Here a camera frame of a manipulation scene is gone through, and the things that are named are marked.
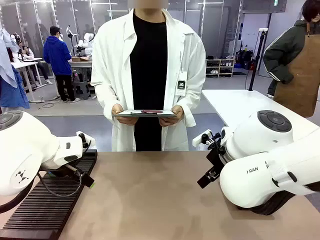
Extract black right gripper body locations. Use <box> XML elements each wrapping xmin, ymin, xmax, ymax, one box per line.
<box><xmin>206</xmin><ymin>145</ymin><xmax>227</xmax><ymax>175</ymax></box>

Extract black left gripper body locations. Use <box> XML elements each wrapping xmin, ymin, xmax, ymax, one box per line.
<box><xmin>41</xmin><ymin>162</ymin><xmax>85</xmax><ymax>179</ymax></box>

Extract dark carrying tray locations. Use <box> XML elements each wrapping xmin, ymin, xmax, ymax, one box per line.
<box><xmin>113</xmin><ymin>109</ymin><xmax>178</xmax><ymax>119</ymax></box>

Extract black slotted PCB rack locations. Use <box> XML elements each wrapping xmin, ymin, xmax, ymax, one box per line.
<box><xmin>0</xmin><ymin>149</ymin><xmax>98</xmax><ymax>240</ymax></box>

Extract person's left hand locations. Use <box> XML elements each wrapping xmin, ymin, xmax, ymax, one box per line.
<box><xmin>158</xmin><ymin>104</ymin><xmax>185</xmax><ymax>128</ymax></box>

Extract person's right hand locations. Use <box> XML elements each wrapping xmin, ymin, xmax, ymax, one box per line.
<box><xmin>111</xmin><ymin>103</ymin><xmax>139</xmax><ymax>126</ymax></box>

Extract white side table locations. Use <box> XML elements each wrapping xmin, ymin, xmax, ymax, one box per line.
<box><xmin>201</xmin><ymin>89</ymin><xmax>320</xmax><ymax>137</ymax></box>

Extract white ID badge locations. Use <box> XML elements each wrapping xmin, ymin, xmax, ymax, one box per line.
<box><xmin>175</xmin><ymin>71</ymin><xmax>189</xmax><ymax>96</ymax></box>

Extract black step stool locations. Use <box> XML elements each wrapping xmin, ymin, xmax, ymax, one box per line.
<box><xmin>72</xmin><ymin>81</ymin><xmax>92</xmax><ymax>101</ymax></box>

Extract wooden shoe shelf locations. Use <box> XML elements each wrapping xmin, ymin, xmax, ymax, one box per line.
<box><xmin>205</xmin><ymin>58</ymin><xmax>236</xmax><ymax>79</ymax></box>

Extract person in light blue shirt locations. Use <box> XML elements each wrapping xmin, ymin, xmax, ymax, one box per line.
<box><xmin>0</xmin><ymin>27</ymin><xmax>31</xmax><ymax>110</ymax></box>

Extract black tripod stand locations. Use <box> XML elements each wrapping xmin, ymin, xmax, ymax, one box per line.
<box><xmin>248</xmin><ymin>27</ymin><xmax>269</xmax><ymax>92</ymax></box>

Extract grey background workbench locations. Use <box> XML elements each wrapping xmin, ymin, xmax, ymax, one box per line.
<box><xmin>67</xmin><ymin>59</ymin><xmax>94</xmax><ymax>99</ymax></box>

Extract cardboard box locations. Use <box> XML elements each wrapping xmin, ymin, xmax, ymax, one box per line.
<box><xmin>71</xmin><ymin>55</ymin><xmax>92</xmax><ymax>63</ymax></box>

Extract person in blue hoodie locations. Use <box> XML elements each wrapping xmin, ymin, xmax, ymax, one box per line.
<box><xmin>43</xmin><ymin>25</ymin><xmax>82</xmax><ymax>104</ymax></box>

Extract white background desk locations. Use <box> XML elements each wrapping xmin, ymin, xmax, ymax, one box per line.
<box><xmin>10</xmin><ymin>57</ymin><xmax>47</xmax><ymax>103</ymax></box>

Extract person in brown apron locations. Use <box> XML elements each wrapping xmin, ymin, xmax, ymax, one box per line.
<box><xmin>262</xmin><ymin>0</ymin><xmax>320</xmax><ymax>119</ymax></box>

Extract person in white lab coat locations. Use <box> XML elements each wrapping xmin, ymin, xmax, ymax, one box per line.
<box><xmin>90</xmin><ymin>0</ymin><xmax>207</xmax><ymax>153</ymax></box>

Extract seated person with headset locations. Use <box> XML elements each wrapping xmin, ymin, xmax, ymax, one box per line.
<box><xmin>9</xmin><ymin>32</ymin><xmax>54</xmax><ymax>86</ymax></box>

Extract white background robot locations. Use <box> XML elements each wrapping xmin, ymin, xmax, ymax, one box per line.
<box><xmin>74</xmin><ymin>32</ymin><xmax>95</xmax><ymax>57</ymax></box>

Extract thin black left gripper cable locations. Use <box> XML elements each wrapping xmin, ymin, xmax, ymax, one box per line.
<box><xmin>36</xmin><ymin>165</ymin><xmax>85</xmax><ymax>198</ymax></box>

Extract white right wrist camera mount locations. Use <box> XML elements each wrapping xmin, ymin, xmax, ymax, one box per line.
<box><xmin>192</xmin><ymin>129</ymin><xmax>213</xmax><ymax>147</ymax></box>

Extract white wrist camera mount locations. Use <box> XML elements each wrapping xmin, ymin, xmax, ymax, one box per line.
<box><xmin>192</xmin><ymin>129</ymin><xmax>213</xmax><ymax>147</ymax></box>
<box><xmin>76</xmin><ymin>130</ymin><xmax>96</xmax><ymax>149</ymax></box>

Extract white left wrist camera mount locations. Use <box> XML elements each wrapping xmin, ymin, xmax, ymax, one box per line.
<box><xmin>76</xmin><ymin>130</ymin><xmax>96</xmax><ymax>149</ymax></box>

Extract thick black left arm hose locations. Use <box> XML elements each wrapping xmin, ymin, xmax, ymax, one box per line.
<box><xmin>0</xmin><ymin>184</ymin><xmax>34</xmax><ymax>214</ymax></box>

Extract dark wall screen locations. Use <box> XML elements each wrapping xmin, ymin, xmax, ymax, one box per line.
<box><xmin>241</xmin><ymin>0</ymin><xmax>287</xmax><ymax>14</ymax></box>

